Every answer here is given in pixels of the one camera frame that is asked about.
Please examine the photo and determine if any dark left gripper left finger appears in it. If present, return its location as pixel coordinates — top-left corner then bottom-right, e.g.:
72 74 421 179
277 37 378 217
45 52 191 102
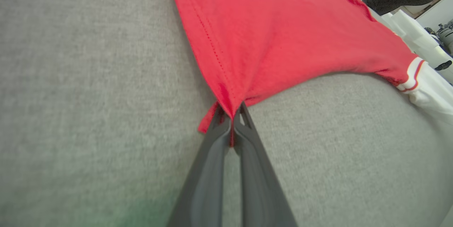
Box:
166 101 233 227

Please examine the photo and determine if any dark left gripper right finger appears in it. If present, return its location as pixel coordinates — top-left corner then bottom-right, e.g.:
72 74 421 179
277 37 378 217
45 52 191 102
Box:
232 101 298 227

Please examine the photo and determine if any red jersey white striped trim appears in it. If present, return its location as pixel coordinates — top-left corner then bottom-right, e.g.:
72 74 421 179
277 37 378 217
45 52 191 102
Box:
162 0 453 148

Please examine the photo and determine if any silver metal canister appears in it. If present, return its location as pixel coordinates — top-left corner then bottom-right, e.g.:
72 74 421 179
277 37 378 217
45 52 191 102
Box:
425 23 453 56

